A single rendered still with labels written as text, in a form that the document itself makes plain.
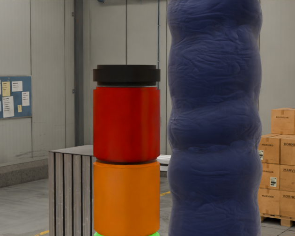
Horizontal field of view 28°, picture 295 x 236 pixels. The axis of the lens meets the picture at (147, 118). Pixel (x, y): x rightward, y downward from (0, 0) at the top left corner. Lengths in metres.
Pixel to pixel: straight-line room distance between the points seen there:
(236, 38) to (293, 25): 10.61
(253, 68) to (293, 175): 7.81
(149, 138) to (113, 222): 0.07
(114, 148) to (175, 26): 1.02
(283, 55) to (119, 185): 11.63
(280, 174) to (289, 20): 3.83
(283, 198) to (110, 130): 8.92
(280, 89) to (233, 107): 10.66
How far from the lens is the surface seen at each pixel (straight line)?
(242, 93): 1.39
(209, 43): 1.37
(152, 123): 0.42
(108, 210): 0.43
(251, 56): 1.40
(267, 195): 9.40
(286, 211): 9.35
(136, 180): 0.42
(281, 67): 12.03
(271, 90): 12.10
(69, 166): 2.27
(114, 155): 0.42
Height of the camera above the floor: 2.33
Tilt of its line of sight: 4 degrees down
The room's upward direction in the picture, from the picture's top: straight up
